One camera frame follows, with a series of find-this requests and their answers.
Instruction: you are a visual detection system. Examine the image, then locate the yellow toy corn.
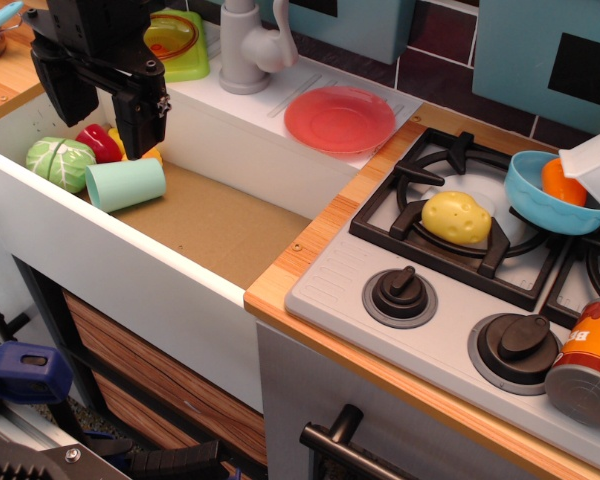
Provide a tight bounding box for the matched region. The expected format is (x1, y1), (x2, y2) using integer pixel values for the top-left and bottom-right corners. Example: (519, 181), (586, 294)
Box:
(108, 127), (163, 164)

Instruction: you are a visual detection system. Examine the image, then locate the black stove knob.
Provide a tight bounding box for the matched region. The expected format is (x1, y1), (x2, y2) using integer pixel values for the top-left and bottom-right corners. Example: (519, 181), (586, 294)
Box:
(362, 266), (438, 329)
(467, 313), (562, 396)

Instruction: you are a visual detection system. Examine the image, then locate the left black stove knob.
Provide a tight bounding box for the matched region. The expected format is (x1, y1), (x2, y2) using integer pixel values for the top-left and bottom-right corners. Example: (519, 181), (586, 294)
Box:
(362, 266), (438, 329)

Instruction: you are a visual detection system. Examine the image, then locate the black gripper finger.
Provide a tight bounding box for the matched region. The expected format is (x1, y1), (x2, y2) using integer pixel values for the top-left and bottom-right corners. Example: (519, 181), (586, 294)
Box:
(112, 75), (171, 160)
(31, 37), (99, 127)

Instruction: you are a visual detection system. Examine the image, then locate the red toy pepper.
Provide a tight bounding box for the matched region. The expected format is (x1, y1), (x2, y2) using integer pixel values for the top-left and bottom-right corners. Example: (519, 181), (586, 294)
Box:
(76, 124), (122, 164)

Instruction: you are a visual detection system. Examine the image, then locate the black oven door handle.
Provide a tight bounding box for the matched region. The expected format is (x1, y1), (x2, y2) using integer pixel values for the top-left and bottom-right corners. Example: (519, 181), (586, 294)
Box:
(299, 404), (403, 479)

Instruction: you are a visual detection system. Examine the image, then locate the green toy cabbage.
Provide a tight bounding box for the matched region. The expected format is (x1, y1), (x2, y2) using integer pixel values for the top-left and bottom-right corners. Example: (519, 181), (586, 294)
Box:
(25, 137), (96, 193)

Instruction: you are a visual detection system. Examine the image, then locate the right black stove knob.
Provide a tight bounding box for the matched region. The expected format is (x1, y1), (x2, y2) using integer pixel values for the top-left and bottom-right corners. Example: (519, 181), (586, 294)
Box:
(467, 313), (562, 396)

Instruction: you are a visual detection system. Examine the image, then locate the mint green plastic cup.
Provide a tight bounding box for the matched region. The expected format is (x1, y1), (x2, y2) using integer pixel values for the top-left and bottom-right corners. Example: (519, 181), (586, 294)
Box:
(85, 158), (166, 213)

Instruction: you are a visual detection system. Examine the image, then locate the grey toy faucet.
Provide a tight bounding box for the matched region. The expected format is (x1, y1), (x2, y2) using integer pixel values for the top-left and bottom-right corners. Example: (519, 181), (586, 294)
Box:
(219, 0), (299, 95)

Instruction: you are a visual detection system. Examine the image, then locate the black stove grate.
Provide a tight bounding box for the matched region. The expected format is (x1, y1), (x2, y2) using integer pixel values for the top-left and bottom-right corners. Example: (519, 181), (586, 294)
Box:
(349, 128), (566, 311)
(540, 228), (600, 329)

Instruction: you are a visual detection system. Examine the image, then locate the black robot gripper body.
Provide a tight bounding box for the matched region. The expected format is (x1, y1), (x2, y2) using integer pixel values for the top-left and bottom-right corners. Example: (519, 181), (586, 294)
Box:
(24, 1), (165, 86)

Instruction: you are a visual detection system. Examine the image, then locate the orange toy carrot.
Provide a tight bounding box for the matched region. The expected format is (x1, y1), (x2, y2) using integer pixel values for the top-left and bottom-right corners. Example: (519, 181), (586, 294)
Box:
(541, 158), (588, 206)

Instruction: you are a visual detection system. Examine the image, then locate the green plastic tray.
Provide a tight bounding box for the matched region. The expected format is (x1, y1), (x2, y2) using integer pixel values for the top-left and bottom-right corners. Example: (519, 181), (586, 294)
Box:
(150, 10), (210, 83)

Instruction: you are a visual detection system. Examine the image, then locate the white blue milk carton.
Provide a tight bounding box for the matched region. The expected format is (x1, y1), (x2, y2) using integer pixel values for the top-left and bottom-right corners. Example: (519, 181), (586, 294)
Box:
(558, 134), (600, 204)

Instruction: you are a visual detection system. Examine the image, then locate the yellow toy potato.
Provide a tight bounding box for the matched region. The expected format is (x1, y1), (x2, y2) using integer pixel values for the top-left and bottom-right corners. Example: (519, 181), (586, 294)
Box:
(421, 191), (492, 245)

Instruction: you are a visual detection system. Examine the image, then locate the orange toy soup can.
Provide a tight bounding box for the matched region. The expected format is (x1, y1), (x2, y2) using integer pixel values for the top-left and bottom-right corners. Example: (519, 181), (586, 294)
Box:
(545, 299), (600, 428)

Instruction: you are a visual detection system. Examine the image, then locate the amber transparent bowl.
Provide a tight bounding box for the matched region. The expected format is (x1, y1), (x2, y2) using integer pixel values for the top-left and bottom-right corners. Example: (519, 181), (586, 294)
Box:
(144, 14), (199, 60)

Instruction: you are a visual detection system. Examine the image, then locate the blue clamp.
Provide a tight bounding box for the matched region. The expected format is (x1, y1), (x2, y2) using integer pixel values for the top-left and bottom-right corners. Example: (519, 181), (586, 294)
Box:
(0, 341), (73, 404)

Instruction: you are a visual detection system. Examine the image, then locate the red plastic plate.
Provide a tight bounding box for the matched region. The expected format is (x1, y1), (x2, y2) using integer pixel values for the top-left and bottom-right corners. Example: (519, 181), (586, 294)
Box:
(284, 86), (396, 155)

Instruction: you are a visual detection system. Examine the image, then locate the blue plastic bowl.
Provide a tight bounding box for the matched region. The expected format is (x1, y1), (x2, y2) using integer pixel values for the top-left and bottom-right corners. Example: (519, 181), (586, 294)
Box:
(504, 151), (600, 236)

